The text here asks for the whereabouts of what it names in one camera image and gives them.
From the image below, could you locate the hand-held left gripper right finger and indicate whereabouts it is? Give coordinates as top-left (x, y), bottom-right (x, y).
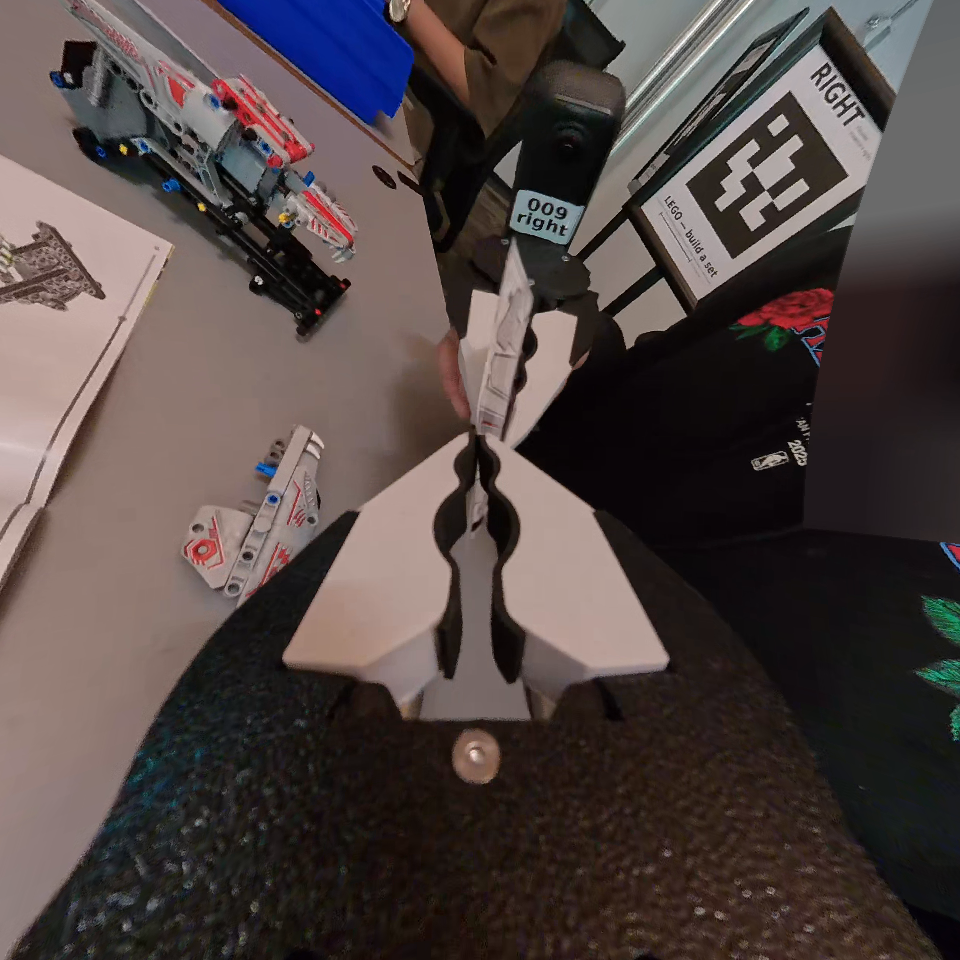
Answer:
top-left (481, 437), bottom-right (671, 720)

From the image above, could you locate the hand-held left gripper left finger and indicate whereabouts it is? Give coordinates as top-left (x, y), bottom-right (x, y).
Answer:
top-left (282, 432), bottom-right (480, 720)

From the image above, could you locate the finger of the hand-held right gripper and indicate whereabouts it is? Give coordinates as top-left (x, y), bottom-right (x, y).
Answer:
top-left (457, 291), bottom-right (502, 432)
top-left (501, 309), bottom-right (579, 449)

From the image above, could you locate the white sticker sheet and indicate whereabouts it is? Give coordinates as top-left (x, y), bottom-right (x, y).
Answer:
top-left (468, 240), bottom-right (535, 543)

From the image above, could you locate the grey toy panel assembly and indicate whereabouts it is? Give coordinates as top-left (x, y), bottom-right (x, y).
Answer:
top-left (180, 423), bottom-right (327, 607)

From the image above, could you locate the person's right hand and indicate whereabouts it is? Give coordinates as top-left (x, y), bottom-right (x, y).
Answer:
top-left (438, 330), bottom-right (472, 421)

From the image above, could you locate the black office chair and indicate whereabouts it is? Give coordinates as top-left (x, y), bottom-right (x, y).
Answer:
top-left (405, 0), bottom-right (627, 255)

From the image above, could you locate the person in black sweatshirt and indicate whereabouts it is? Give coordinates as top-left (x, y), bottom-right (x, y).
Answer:
top-left (517, 251), bottom-right (960, 927)

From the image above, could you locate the black-white marker sign stand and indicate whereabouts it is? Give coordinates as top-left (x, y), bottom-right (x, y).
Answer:
top-left (628, 6), bottom-right (898, 307)

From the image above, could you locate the blue plastic bin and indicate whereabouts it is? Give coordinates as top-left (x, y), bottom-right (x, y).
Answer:
top-left (216, 0), bottom-right (416, 126)

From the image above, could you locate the grey red toy truck model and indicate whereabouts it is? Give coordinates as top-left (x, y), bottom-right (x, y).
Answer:
top-left (48, 0), bottom-right (360, 339)

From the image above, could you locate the open instruction booklet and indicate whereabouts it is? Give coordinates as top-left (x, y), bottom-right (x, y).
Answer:
top-left (0, 153), bottom-right (176, 597)

